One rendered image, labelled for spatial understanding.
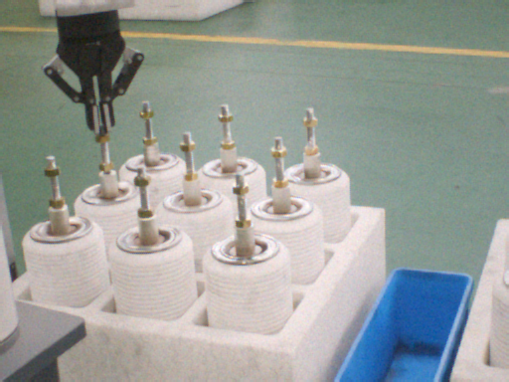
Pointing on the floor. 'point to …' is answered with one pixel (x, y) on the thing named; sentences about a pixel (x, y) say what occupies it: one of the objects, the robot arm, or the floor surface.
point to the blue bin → (412, 328)
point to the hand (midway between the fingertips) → (99, 117)
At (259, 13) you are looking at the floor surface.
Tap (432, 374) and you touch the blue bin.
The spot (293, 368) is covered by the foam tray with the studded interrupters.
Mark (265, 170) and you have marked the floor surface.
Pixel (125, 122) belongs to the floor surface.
